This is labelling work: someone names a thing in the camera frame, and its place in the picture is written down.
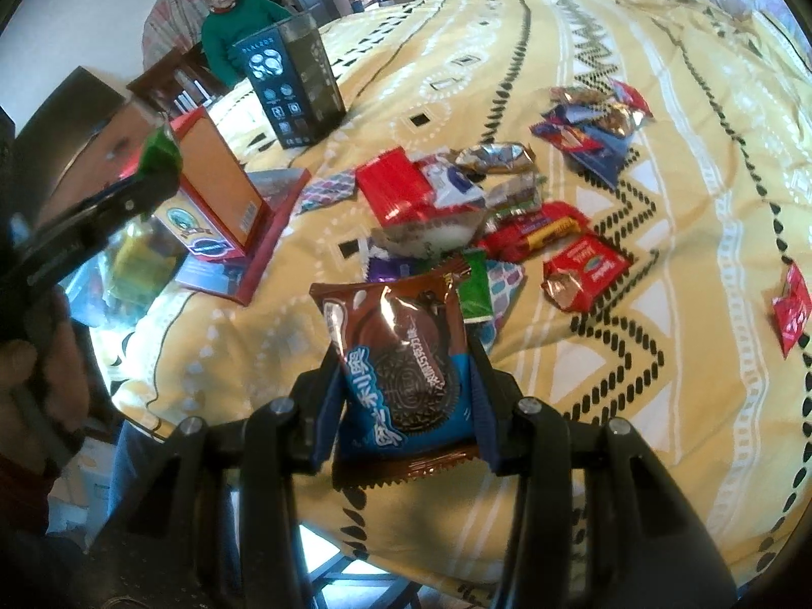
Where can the plaid round cushion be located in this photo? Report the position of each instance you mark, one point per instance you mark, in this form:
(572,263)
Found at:
(168,19)

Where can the yellow snack packet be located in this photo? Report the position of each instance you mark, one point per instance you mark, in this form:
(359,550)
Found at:
(143,260)

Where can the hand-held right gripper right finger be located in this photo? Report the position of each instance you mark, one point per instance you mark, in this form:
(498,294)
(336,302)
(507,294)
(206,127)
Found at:
(485,438)

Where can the wooden dresser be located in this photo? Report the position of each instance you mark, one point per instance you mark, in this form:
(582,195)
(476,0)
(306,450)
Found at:
(127,139)

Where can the red pink snack packet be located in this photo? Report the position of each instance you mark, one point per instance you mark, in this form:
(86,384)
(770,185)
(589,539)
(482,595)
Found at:
(793,311)

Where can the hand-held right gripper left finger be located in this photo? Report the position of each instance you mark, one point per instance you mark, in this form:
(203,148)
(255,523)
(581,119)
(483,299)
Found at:
(327,431)

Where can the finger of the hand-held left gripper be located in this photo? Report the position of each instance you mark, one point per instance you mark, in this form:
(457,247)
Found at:
(108,206)

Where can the red packet with gold bar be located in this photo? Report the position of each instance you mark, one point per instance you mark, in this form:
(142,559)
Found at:
(539,231)

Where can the red packet with silver end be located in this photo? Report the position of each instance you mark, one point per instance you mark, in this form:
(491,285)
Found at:
(587,273)

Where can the red foil snack packet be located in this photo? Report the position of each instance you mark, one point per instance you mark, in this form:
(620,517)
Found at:
(393,187)

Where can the clear brown pastry packet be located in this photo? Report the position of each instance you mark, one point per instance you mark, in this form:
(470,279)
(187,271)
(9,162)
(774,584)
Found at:
(517,200)

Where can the red blue snack packet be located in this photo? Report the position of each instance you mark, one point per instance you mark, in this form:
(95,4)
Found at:
(568,136)

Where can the person's left hand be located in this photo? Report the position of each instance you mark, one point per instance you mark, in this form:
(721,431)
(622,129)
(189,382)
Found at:
(25,380)

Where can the glass bowl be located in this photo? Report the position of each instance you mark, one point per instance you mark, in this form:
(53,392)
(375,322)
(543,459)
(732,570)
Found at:
(82,295)

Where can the dark wooden chair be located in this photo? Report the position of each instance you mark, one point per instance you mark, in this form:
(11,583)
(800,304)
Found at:
(158,79)

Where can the brown sandwich cookie packet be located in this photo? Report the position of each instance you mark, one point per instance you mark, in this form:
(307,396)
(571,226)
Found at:
(399,368)

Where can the orange red carton box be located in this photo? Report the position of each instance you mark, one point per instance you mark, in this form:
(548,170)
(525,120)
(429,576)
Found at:
(215,177)

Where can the white cardboard box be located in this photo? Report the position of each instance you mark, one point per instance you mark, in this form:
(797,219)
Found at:
(85,488)

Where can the purple snack packet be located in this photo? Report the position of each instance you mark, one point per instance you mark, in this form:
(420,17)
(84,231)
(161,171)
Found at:
(387,268)

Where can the silver brown snack packet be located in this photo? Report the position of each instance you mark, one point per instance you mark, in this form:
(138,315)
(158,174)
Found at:
(495,157)

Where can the red white snack packet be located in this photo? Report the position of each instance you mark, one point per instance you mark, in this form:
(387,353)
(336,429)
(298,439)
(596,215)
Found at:
(453,177)

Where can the flat dark red mask box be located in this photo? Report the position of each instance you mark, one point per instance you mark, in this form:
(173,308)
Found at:
(266,228)

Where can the tall black carton box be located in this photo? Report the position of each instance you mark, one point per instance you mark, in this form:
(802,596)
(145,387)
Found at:
(292,82)

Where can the green snack packet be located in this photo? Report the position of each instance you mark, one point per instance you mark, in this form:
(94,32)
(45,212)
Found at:
(158,152)
(476,285)

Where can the brown chip cookie packet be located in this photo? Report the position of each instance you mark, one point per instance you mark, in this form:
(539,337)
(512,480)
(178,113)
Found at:
(625,117)

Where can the blue white patterned packet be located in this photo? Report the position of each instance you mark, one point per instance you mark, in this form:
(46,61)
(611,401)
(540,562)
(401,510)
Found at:
(327,190)
(507,288)

